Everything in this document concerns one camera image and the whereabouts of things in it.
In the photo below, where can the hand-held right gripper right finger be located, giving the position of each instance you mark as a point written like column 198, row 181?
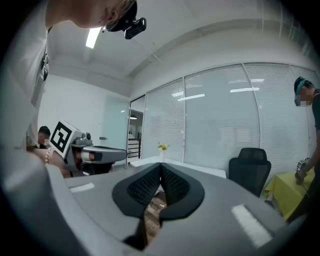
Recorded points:
column 220, row 212

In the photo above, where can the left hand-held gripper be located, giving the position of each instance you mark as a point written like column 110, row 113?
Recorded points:
column 61, row 136

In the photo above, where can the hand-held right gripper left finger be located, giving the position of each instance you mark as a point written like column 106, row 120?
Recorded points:
column 100, row 200

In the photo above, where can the person's left forearm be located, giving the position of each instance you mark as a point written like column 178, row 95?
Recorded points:
column 38, row 156

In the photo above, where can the person's left hand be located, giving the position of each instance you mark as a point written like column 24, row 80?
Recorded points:
column 61, row 166

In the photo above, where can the black metal railing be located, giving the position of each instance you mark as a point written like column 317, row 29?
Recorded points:
column 133, row 150

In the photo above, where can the frosted glass door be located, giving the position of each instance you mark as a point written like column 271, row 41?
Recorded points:
column 116, row 125

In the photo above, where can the white vase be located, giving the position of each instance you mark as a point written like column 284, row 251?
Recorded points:
column 162, row 155

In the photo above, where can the yellow flower bouquet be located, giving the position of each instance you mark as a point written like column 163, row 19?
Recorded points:
column 163, row 146

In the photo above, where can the black office chair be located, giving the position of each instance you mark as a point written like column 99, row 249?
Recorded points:
column 250, row 170

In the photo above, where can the yellow-green tablecloth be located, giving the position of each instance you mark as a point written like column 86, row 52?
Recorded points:
column 285, row 192

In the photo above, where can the white window blinds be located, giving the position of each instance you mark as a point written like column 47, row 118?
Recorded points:
column 220, row 112

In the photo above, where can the grey chest harness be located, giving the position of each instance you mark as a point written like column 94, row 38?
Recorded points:
column 45, row 65

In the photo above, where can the ceiling light panel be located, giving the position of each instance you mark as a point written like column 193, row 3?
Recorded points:
column 93, row 37

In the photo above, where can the person's white shirt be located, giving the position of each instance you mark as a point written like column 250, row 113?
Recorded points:
column 22, row 75

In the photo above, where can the person's head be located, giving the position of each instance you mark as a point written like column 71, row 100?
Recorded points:
column 82, row 12

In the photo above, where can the black head-mounted camera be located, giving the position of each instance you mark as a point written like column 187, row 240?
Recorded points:
column 133, row 27

